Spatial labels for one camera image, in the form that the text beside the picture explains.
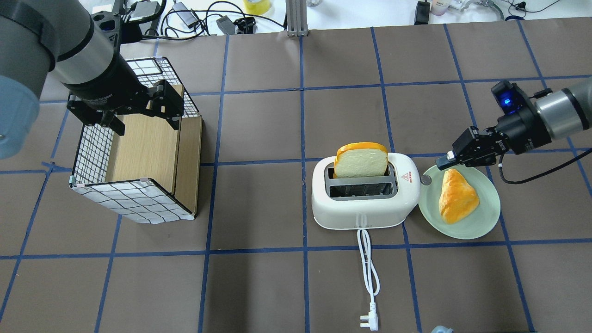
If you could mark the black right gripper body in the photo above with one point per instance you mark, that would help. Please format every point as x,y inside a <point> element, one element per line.
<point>521,128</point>

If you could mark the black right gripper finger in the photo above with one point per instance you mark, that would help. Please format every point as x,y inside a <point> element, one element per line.
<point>444,162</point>

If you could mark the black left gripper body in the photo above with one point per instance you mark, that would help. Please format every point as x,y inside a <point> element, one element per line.
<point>112,82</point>

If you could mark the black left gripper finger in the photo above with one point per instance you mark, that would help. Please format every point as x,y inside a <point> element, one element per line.
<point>166,102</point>
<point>91,117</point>

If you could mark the white two-slot toaster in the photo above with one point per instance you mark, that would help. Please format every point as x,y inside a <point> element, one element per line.
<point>366,202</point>

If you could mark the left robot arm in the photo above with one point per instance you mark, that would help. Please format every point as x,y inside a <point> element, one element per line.
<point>83,51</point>

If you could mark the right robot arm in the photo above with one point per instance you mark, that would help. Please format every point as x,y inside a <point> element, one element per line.
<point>564,112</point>

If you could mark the toast slice in toaster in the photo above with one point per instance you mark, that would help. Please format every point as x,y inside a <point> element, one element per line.
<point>360,159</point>

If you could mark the triangular bread on plate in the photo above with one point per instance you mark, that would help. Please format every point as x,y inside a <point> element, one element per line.
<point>458,198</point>

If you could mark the green plate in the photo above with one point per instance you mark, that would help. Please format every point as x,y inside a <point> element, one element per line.
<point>475,225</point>

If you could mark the yellow tape roll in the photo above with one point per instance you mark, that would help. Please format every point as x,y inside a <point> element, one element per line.
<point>257,7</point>

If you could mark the black power adapter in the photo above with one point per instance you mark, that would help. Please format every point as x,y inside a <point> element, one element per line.
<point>422,13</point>

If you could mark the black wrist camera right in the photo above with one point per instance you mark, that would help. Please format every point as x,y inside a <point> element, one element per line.
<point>509,97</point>

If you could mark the wire basket with wooden box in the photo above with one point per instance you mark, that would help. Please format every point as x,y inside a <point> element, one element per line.
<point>151,173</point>

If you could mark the aluminium frame post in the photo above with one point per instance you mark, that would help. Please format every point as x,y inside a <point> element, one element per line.
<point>296,13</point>

